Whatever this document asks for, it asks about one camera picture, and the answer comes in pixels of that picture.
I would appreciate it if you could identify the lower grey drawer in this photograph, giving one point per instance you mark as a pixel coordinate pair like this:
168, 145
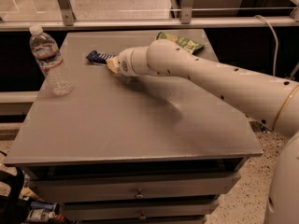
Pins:
131, 210

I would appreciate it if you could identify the grey drawer cabinet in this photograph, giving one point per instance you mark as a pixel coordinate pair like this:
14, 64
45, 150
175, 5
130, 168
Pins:
111, 126

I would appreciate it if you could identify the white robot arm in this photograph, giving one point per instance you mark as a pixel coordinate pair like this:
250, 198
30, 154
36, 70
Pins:
272, 101

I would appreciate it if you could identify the metal window railing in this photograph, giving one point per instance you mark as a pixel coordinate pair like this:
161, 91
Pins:
19, 15

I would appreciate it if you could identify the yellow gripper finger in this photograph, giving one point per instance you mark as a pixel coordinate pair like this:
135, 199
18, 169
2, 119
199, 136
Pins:
113, 65

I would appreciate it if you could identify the small bottle on floor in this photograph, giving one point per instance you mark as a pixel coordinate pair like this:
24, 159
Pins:
40, 215

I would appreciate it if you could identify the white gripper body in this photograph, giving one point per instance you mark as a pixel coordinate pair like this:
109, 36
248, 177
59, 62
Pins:
124, 64

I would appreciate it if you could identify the clear plastic water bottle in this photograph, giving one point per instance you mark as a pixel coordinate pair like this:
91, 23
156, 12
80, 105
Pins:
50, 61

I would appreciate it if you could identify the blue rxbar wrapper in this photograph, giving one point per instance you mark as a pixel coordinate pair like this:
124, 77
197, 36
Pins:
97, 58

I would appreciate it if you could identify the black bag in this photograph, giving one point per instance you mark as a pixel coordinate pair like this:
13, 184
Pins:
13, 210

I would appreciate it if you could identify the green chip bag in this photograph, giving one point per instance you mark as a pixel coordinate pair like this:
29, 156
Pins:
190, 45

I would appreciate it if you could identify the upper grey drawer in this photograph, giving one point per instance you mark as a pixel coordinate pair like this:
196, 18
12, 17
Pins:
125, 188

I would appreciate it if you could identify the drawer knob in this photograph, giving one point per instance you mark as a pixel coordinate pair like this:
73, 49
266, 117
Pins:
139, 195
142, 216

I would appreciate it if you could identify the lower drawer knob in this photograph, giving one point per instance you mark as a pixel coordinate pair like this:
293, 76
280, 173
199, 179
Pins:
142, 216

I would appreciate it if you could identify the upper drawer knob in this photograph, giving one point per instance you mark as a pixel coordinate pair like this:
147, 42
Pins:
139, 195

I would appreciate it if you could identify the grey drawer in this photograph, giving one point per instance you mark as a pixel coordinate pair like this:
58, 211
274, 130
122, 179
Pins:
125, 188
131, 210

